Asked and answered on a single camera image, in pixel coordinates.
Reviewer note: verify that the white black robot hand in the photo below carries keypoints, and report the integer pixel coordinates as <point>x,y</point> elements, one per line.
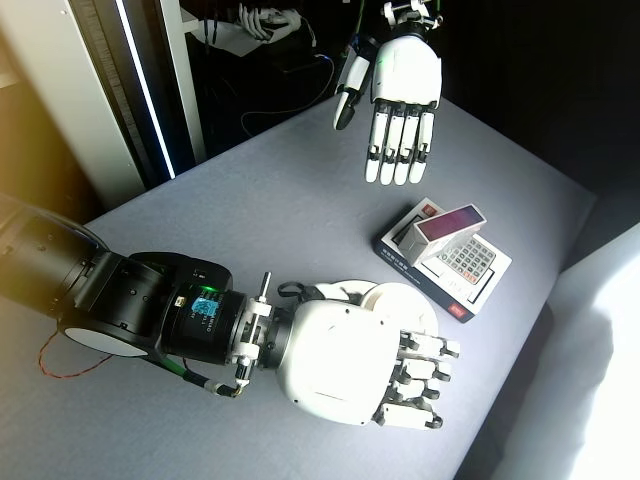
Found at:
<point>330,350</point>
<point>410,70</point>

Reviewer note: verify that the small box with maroon top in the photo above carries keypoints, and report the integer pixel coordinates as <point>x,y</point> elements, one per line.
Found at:
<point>450,222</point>

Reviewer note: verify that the white plate with black rim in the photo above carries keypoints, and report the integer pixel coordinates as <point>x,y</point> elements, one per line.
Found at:
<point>420,310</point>

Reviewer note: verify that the person's hand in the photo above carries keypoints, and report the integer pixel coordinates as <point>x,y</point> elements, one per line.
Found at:
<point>252,20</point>
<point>287,20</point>

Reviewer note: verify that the white calculator box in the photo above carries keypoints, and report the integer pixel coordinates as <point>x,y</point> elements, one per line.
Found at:
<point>470,280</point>

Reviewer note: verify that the black flat device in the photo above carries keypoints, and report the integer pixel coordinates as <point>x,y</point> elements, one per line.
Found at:
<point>295,52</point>

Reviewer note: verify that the grey table cloth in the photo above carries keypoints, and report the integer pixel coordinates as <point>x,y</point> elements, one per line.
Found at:
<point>200,200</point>

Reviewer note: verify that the white cabinet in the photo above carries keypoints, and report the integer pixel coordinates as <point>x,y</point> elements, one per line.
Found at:
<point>60,75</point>

